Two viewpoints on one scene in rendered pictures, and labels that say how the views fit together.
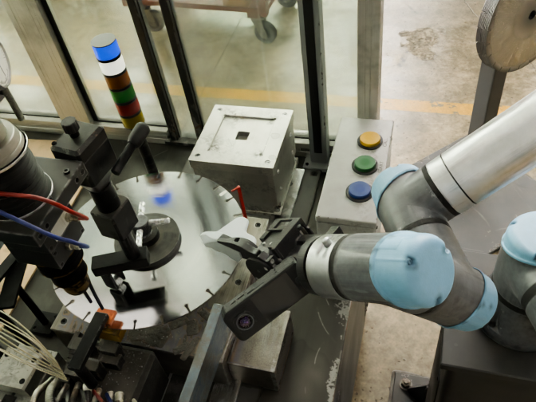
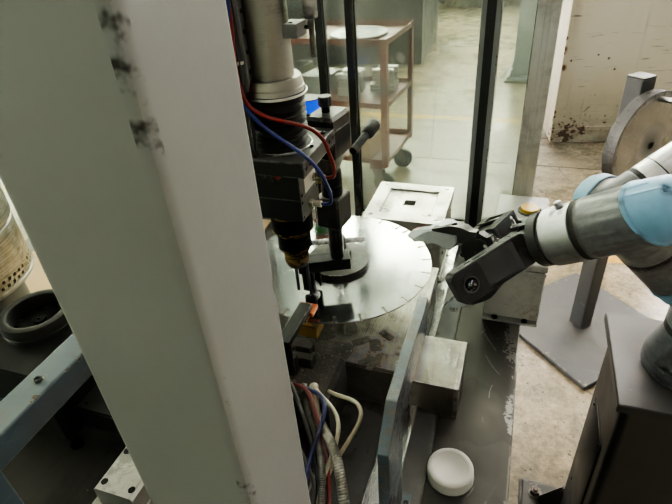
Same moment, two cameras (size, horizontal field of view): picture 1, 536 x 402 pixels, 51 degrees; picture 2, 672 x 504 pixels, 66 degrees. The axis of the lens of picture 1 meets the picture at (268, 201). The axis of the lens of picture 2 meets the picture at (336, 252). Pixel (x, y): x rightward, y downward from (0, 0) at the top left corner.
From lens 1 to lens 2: 0.33 m
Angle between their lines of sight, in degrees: 14
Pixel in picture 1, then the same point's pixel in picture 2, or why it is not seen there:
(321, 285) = (555, 242)
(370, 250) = (616, 193)
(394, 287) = (649, 215)
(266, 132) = (432, 201)
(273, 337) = (453, 362)
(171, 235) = (361, 256)
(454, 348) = (629, 392)
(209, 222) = (395, 250)
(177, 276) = (370, 286)
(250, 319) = (476, 282)
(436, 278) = not seen: outside the picture
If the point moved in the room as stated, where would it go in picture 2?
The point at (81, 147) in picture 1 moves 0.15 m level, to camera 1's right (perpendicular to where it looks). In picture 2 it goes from (334, 118) to (446, 108)
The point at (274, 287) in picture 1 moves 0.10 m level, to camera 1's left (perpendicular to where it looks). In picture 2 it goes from (500, 254) to (422, 261)
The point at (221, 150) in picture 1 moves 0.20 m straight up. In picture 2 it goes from (391, 211) to (390, 127)
